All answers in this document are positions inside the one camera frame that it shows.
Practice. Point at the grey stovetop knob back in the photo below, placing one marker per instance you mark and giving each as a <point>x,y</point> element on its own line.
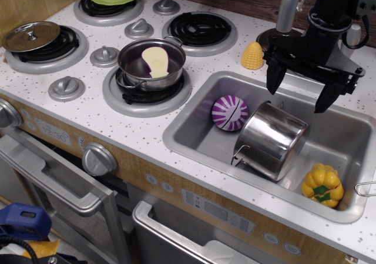
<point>166,7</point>

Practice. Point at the grey stovetop knob middle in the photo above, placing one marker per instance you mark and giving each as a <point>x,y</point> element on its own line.
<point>104,57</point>

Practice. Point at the front left stove burner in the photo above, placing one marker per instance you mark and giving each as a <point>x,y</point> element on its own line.
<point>65,51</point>

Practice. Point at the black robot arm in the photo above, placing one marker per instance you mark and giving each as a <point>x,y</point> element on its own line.
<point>356,9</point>

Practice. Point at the oven door with handle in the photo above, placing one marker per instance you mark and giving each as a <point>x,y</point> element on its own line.
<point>82,210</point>

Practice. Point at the dishwasher door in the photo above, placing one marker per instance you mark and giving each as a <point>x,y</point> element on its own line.
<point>169,235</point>

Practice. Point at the grey stovetop knob upper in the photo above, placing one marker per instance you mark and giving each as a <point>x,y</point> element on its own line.
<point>139,30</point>

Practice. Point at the wire handle at edge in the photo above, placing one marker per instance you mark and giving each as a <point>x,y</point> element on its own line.
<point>364,189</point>

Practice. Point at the cream toy eggplant slice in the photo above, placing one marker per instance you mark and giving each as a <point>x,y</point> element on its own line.
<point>157,59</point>

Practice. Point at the stove burner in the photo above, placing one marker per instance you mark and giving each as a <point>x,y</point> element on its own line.
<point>94,14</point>
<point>201,34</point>
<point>65,51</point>
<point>145,104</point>

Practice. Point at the yellow toy bell pepper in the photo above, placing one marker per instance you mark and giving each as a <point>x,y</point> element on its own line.
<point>323,185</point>

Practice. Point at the silver oven dial left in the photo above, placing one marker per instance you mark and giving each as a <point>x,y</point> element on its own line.
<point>9,115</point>

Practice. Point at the yellow toy corn cob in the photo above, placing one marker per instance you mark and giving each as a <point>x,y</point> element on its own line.
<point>252,57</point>

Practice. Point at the front right stove burner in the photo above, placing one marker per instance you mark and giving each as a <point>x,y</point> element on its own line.
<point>145,104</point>

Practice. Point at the grey stovetop knob front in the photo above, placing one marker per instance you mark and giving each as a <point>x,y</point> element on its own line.
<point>66,89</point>

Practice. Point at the steel pot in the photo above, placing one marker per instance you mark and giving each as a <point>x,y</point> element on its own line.
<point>270,140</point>

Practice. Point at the blue clamp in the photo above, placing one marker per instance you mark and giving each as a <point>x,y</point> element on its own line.
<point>25,222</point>

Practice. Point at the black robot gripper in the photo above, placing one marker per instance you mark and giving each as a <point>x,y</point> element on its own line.
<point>316,55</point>

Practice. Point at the grey stovetop knob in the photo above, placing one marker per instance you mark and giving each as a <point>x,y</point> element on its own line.
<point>66,89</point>
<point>104,57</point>
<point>139,30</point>
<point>166,7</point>

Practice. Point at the silver oven dial right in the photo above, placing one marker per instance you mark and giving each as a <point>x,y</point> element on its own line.
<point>97,160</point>

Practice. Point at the back left stove burner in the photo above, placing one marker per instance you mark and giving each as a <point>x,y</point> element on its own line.
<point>94,14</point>

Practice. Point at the silver oven dial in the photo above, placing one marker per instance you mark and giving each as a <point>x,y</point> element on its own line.
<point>97,160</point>
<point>9,115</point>

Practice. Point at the steel pot lid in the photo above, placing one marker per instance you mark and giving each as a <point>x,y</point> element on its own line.
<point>31,36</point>

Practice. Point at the purple striped toy ball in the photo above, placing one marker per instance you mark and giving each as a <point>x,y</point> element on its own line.
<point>229,113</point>

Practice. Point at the silver sink basin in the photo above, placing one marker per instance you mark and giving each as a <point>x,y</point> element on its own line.
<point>339,137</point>

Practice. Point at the yellow cloth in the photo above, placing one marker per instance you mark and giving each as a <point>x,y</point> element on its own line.
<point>44,248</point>

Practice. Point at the steel pan on burner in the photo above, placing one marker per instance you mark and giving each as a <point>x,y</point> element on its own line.
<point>135,73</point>

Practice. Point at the silver faucet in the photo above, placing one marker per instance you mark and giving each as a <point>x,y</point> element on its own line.
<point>284,27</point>

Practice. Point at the back right stove burner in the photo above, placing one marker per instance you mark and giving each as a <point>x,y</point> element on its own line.
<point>201,34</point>

